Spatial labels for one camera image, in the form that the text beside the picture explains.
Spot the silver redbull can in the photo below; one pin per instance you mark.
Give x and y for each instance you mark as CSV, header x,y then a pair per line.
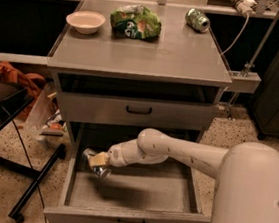
x,y
102,172

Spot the white bowl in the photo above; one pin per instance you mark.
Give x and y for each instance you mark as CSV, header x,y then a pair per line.
x,y
86,22

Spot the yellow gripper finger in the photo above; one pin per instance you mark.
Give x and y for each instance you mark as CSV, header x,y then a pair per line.
x,y
100,159

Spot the green chip bag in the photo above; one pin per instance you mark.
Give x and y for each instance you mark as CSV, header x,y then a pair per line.
x,y
136,22

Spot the closed grey upper drawer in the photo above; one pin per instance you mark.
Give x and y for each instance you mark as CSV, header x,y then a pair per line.
x,y
135,112

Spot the clear plastic bag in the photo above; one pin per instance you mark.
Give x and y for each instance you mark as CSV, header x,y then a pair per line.
x,y
35,125

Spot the orange cloth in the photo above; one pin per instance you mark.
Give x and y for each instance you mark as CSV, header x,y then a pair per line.
x,y
34,83

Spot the white power adapter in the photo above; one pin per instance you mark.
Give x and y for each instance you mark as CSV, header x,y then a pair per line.
x,y
245,6

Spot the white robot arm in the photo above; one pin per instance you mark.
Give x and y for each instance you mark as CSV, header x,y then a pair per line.
x,y
246,176

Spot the grey drawer cabinet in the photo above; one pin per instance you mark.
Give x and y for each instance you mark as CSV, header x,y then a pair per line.
x,y
180,65

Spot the green soda can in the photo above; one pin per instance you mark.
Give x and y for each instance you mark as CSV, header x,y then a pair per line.
x,y
197,20

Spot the open grey middle drawer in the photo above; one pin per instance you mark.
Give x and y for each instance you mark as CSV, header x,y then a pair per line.
x,y
161,193

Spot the black rolling stand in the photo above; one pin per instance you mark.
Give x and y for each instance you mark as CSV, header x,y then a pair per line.
x,y
14,98

